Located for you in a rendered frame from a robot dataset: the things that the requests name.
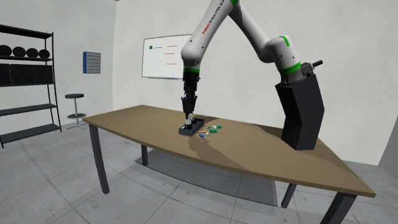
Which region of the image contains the dark grey three-compartment bin rack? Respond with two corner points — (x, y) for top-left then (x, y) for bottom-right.
(178, 118), (205, 136)

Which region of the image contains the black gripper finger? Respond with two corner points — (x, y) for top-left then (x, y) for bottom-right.
(190, 95), (197, 124)
(181, 94), (192, 124)

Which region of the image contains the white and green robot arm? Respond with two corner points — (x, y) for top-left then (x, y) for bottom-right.
(181, 0), (323, 86)

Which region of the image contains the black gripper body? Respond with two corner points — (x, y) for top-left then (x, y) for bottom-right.
(183, 82), (197, 101)

